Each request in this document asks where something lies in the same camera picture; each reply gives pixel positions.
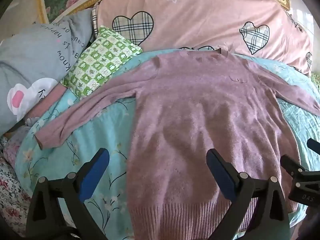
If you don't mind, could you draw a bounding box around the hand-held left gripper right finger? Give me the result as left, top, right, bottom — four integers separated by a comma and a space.
206, 149, 292, 240

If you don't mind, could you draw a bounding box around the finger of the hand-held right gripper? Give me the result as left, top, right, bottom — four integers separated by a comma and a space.
306, 138, 320, 155
279, 154, 313, 182

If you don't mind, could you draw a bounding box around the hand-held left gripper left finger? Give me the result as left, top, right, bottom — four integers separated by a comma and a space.
25, 148, 110, 240

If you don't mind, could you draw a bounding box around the mauve knit sweater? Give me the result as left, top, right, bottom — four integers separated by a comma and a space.
34, 47, 320, 240

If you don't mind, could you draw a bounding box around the teal floral bed sheet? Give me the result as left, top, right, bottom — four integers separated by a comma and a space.
15, 51, 320, 240

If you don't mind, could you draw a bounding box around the white floral quilt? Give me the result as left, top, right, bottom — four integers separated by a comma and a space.
0, 126, 74, 233

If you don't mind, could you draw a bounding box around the dusty pink cloth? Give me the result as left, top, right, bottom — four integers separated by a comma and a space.
24, 84, 68, 121

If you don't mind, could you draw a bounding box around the green checkered pillow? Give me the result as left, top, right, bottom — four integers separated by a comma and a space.
61, 25, 143, 99

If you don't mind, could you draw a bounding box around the grey printed pillow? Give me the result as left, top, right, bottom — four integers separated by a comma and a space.
0, 9, 95, 135

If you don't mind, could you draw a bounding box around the plaid pillow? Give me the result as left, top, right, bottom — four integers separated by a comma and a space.
91, 0, 101, 32

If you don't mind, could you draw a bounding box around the pink duvet with plaid hearts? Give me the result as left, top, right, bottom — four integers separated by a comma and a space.
95, 0, 314, 77

